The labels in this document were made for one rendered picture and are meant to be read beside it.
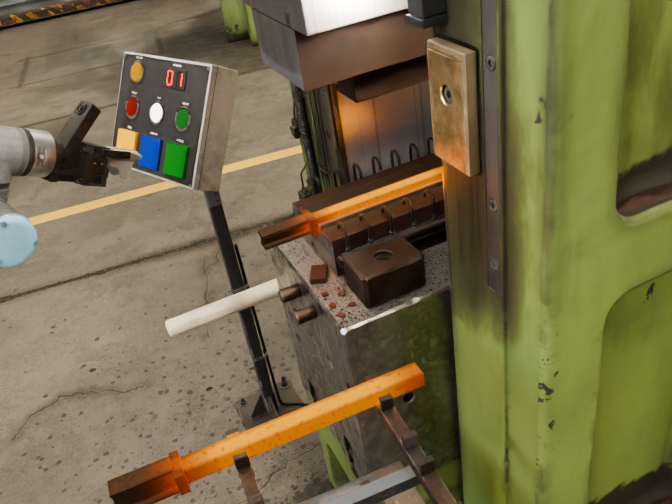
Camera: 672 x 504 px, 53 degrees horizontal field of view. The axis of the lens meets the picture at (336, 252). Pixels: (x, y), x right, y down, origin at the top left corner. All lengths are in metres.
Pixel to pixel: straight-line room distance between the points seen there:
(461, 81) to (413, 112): 0.62
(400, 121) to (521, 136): 0.65
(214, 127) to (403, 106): 0.43
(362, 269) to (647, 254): 0.44
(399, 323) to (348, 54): 0.45
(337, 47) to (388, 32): 0.09
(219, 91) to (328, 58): 0.53
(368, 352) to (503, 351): 0.23
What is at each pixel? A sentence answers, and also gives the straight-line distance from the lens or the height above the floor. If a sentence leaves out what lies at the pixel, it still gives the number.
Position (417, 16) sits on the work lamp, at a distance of 0.92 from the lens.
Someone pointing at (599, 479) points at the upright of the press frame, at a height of 0.50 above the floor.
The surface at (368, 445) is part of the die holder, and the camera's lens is 1.32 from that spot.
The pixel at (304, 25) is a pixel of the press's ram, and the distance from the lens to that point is 1.00.
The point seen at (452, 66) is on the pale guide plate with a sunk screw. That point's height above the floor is 1.33.
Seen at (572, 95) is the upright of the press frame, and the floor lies 1.33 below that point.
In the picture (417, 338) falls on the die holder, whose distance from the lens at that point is 1.21.
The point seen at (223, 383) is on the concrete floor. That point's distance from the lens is 2.46.
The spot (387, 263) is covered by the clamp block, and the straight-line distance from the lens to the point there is 1.14.
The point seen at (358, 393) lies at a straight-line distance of 0.96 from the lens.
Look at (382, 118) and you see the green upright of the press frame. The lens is 1.46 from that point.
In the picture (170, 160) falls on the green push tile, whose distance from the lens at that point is 1.61.
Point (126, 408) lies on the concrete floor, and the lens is 2.52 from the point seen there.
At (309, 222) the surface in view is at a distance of 1.23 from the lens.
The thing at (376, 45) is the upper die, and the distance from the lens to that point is 1.11.
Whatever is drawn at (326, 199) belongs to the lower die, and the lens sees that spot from 1.33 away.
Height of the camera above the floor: 1.63
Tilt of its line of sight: 33 degrees down
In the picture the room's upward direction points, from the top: 10 degrees counter-clockwise
